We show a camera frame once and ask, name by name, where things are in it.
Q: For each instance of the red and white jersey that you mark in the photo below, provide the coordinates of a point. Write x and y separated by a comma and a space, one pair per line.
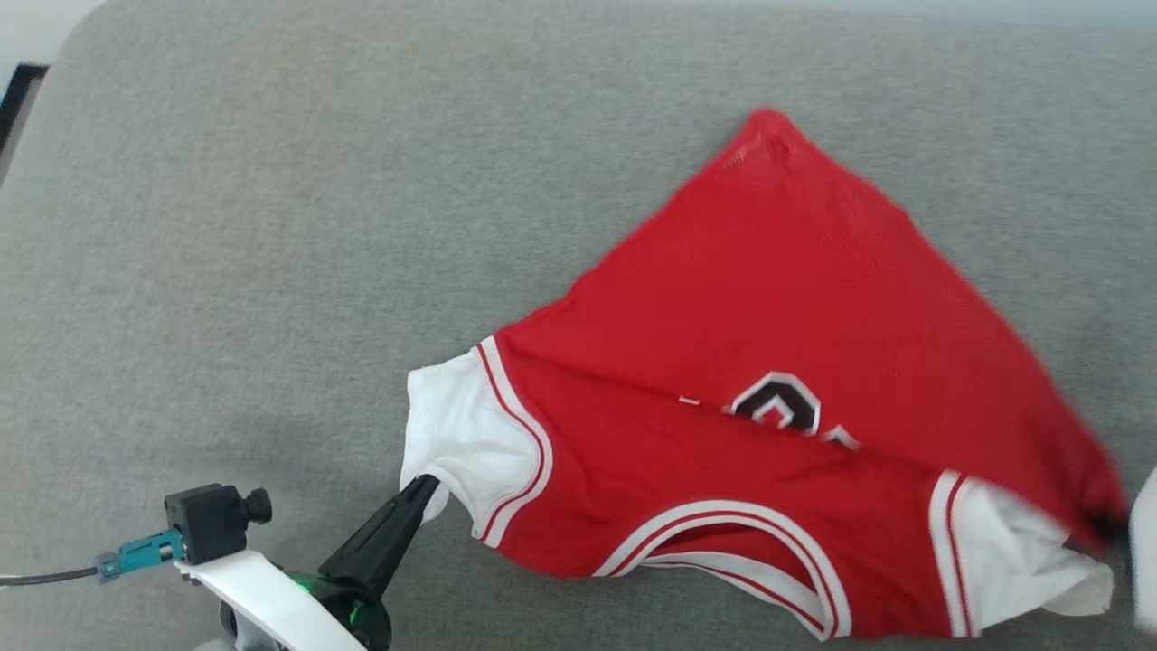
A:
768, 298

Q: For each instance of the black frame strip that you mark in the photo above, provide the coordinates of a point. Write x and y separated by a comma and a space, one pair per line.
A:
20, 104

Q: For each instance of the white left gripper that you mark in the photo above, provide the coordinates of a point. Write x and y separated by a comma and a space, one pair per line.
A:
271, 597

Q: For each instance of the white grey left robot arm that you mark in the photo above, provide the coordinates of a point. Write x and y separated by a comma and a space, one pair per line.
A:
239, 630

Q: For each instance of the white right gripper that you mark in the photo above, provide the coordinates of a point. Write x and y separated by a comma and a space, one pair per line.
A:
1146, 551

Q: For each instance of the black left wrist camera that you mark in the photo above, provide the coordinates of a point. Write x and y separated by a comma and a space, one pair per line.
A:
208, 523

